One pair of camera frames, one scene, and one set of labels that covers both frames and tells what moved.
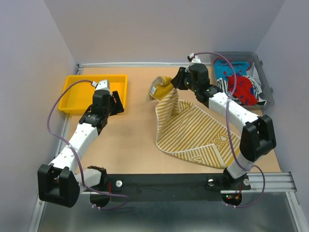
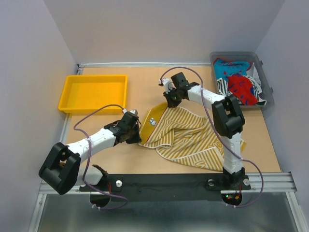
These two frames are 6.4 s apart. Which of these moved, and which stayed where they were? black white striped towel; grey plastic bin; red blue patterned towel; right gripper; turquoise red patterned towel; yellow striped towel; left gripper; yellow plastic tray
Moved: right gripper; yellow striped towel; left gripper
Stayed: red blue patterned towel; black white striped towel; turquoise red patterned towel; yellow plastic tray; grey plastic bin
